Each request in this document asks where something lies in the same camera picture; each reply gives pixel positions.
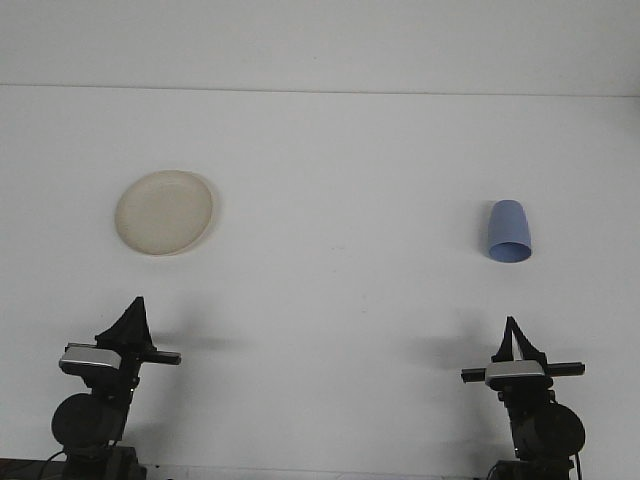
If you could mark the pale blue cup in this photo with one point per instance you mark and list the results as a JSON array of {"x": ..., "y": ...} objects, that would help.
[{"x": 507, "y": 225}]

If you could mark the pale round plate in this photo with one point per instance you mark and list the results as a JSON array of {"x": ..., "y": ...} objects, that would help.
[{"x": 165, "y": 212}]

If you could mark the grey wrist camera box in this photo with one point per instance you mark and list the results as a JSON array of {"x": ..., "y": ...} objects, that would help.
[
  {"x": 515, "y": 372},
  {"x": 90, "y": 357}
]

